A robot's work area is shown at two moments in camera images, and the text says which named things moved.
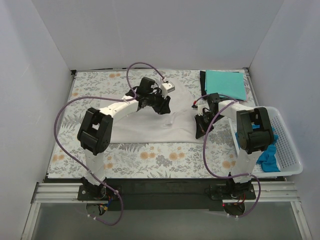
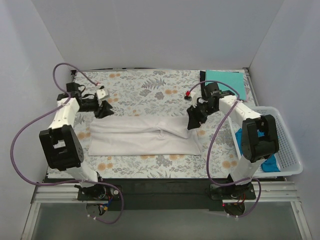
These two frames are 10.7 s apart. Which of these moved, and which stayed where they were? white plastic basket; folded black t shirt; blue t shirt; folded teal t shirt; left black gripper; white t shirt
Moved: white t shirt; left black gripper
Stayed: blue t shirt; white plastic basket; folded black t shirt; folded teal t shirt
